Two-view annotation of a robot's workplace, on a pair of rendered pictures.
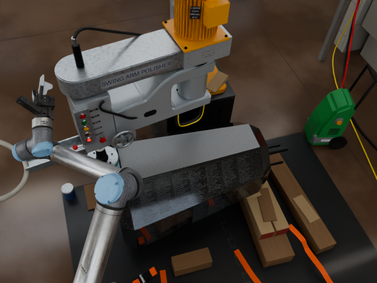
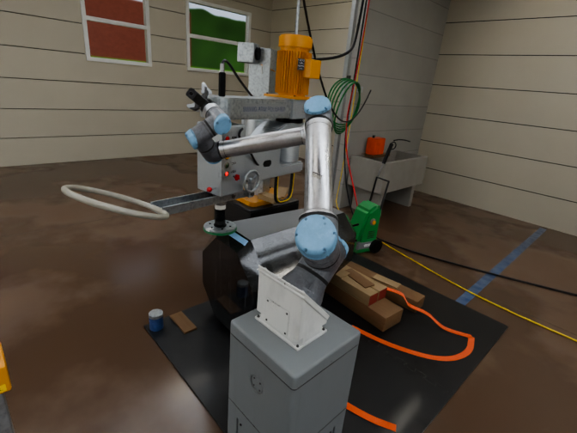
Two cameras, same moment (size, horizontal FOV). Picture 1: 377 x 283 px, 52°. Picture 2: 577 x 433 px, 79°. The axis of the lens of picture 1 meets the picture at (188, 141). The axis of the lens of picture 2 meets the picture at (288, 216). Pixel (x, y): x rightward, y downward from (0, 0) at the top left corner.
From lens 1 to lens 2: 1.73 m
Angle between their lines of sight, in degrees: 36
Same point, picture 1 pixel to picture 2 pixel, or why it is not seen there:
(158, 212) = (287, 268)
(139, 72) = (266, 108)
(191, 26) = (294, 82)
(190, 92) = (290, 154)
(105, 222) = (324, 129)
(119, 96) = not seen: hidden behind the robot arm
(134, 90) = not seen: hidden behind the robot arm
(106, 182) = (316, 99)
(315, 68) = not seen: hidden behind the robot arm
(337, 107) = (368, 210)
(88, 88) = (234, 109)
